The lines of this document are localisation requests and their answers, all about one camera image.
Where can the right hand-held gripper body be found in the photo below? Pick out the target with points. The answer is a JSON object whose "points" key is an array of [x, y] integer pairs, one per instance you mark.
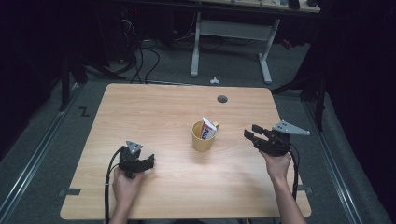
{"points": [[277, 143]]}

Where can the small red object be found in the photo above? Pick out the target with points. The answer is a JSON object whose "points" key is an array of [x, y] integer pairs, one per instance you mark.
{"points": [[287, 44]]}

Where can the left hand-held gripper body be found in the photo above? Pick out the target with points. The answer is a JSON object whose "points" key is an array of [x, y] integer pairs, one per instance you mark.
{"points": [[130, 161]]}

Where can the metal floor rail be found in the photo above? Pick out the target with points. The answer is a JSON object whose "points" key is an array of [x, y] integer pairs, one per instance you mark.
{"points": [[334, 168], [31, 149]]}

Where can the person's right hand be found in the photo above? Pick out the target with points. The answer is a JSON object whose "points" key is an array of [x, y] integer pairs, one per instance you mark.
{"points": [[277, 166]]}

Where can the grey metal desk frame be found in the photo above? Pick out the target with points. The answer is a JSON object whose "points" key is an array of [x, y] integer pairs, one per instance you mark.
{"points": [[232, 31]]}

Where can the white toothpaste tube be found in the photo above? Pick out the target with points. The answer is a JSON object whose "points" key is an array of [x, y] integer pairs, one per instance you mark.
{"points": [[208, 129]]}

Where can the small white floor object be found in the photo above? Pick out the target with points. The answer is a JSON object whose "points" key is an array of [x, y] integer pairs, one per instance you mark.
{"points": [[214, 81]]}

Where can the person's left hand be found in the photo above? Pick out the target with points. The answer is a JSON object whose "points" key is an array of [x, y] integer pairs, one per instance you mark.
{"points": [[125, 189]]}

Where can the grey tape strip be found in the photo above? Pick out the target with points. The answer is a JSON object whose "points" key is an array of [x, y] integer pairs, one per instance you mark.
{"points": [[306, 189], [70, 192]]}

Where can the yellow cup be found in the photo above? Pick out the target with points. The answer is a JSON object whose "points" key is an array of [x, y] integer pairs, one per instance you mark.
{"points": [[202, 143]]}

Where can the black metal stand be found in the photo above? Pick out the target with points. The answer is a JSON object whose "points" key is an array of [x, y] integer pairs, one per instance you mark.
{"points": [[320, 102], [64, 84]]}

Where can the dark computer tower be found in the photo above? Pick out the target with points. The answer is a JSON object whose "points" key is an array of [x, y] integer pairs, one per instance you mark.
{"points": [[129, 31]]}

